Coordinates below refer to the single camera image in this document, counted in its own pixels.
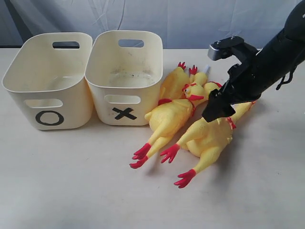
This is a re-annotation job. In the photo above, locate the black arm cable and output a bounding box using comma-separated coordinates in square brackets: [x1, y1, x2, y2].
[275, 64, 298, 91]

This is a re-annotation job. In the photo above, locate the whole yellow rubber chicken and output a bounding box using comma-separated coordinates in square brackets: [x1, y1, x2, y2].
[130, 83, 208, 169]
[161, 101, 256, 188]

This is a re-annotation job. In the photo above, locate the cream bin marked X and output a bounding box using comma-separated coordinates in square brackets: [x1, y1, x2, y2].
[85, 30, 163, 126]

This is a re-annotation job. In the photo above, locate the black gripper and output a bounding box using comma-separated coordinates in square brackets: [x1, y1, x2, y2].
[202, 36, 262, 123]

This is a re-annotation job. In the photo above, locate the cream bin marked O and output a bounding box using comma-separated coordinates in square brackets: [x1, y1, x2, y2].
[2, 32, 93, 130]

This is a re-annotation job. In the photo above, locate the headless yellow chicken body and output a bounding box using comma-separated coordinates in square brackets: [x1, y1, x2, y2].
[158, 62, 197, 105]

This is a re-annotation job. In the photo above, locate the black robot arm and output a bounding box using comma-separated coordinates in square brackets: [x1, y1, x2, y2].
[202, 0, 305, 122]

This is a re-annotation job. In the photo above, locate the severed yellow chicken head neck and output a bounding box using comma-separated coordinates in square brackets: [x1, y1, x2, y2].
[193, 65, 222, 101]

